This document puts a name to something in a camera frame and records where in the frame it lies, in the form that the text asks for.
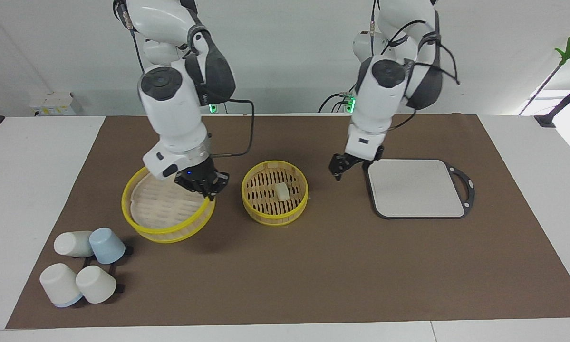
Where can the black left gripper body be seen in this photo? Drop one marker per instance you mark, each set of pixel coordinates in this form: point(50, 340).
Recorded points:
point(363, 160)

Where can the white wall box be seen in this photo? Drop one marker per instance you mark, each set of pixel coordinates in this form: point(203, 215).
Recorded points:
point(54, 104)

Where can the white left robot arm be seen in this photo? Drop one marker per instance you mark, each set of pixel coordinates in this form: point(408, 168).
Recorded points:
point(377, 104)

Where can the light blue plastic cup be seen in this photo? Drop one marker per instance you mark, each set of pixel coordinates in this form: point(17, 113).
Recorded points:
point(106, 245)

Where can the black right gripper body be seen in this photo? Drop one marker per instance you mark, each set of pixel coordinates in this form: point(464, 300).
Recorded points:
point(201, 178)

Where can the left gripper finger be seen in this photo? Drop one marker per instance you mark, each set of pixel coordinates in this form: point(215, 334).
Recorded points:
point(342, 174)
point(335, 165)

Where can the cream steamed bun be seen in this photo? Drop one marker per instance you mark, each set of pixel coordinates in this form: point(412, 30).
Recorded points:
point(281, 191)

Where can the white cutting board grey frame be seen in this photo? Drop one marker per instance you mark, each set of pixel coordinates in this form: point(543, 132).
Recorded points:
point(415, 187)

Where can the green tipped stick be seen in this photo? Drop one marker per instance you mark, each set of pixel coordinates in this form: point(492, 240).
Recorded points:
point(567, 50)

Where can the white mesh steamer liner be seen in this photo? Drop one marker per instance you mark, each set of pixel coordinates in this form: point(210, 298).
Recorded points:
point(161, 204)

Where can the yellow bamboo steamer basket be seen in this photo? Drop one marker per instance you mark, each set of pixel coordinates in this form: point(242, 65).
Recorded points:
point(170, 235)
point(270, 217)

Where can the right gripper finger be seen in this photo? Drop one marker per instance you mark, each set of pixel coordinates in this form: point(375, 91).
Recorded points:
point(200, 191)
point(210, 195)

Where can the black cup rack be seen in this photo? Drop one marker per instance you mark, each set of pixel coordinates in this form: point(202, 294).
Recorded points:
point(120, 288)

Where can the white cup with blue rim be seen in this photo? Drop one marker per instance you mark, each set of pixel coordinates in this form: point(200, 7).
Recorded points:
point(59, 284)
point(71, 243)

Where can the black pole stand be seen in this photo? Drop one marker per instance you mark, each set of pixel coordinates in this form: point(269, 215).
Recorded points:
point(546, 119)

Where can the brown table mat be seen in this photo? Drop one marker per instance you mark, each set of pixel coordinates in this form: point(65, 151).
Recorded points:
point(313, 266)

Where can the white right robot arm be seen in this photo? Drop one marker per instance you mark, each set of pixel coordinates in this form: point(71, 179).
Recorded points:
point(170, 118)

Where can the white plastic cup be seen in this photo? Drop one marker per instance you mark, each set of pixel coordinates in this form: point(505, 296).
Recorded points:
point(96, 284)

